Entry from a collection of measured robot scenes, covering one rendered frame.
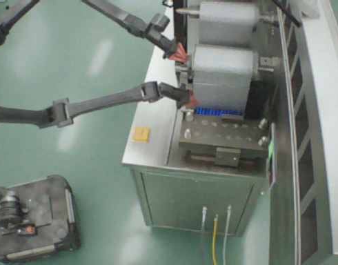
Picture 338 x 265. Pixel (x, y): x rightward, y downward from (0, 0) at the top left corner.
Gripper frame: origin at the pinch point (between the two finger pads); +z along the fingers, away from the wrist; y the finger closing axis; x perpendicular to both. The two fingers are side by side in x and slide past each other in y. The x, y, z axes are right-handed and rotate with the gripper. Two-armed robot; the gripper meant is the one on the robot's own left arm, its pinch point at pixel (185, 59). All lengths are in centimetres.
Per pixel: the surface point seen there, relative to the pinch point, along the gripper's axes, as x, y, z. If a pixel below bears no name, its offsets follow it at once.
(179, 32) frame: -7.4, -25.0, -3.3
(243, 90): 11.2, 7.5, 24.6
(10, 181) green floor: -184, 13, -28
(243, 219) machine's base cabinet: -41, 28, 84
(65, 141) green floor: -162, -33, -4
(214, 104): -4.9, 7.1, 22.4
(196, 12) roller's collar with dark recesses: 10.4, -19.7, -5.9
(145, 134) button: -35.2, 18.1, 8.3
